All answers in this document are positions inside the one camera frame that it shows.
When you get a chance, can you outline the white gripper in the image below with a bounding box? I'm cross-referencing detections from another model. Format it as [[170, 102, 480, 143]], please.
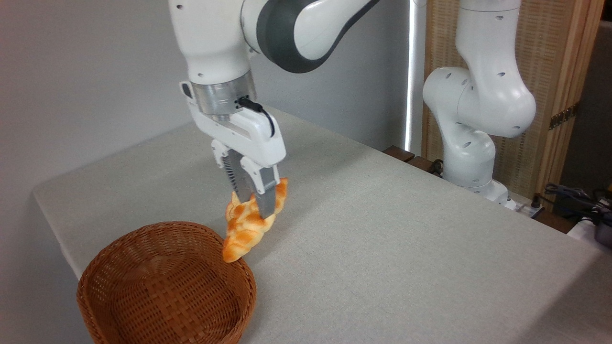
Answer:
[[179, 81, 287, 220]]

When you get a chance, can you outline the braided golden bread loaf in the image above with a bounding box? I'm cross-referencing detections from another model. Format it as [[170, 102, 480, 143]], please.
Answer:
[[221, 177, 289, 264]]

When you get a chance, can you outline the brown wicker basket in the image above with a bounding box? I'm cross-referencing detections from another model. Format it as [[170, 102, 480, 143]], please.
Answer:
[[76, 221, 258, 344]]

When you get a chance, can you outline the grey tablecloth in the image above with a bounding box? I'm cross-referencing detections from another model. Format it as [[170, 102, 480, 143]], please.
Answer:
[[32, 103, 612, 344]]

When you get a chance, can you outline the metal screen hinge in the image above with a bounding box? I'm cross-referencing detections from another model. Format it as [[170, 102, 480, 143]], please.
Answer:
[[548, 102, 580, 131]]

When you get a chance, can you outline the wooden rattan folding screen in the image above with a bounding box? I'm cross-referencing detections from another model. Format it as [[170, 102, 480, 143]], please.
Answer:
[[422, 0, 606, 212]]

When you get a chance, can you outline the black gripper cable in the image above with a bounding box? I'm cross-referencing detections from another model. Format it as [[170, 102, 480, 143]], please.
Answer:
[[237, 96, 276, 139]]

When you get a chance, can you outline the white vertical post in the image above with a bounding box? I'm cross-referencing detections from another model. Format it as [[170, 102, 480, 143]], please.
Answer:
[[404, 0, 427, 156]]

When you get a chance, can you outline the black cable bundle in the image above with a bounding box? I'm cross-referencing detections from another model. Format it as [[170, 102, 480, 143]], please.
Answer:
[[532, 183, 612, 226]]

